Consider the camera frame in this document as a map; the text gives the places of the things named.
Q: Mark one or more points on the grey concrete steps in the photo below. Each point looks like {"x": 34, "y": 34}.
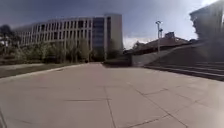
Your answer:
{"x": 196, "y": 69}

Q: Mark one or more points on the large pale building with windows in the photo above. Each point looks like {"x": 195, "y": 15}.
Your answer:
{"x": 66, "y": 31}

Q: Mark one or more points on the grass strip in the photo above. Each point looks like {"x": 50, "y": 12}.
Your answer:
{"x": 26, "y": 69}

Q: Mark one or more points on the sloped grey concrete wall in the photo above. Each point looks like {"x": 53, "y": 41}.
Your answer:
{"x": 156, "y": 56}

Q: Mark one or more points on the row of trees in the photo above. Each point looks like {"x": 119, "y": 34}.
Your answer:
{"x": 50, "y": 51}

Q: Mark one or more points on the low building with pitched roof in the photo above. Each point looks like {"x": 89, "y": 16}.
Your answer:
{"x": 163, "y": 43}

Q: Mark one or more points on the lamp pole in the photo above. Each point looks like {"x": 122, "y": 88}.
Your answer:
{"x": 158, "y": 36}

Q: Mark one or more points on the grey paving slab plaza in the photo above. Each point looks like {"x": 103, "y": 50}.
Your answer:
{"x": 100, "y": 96}

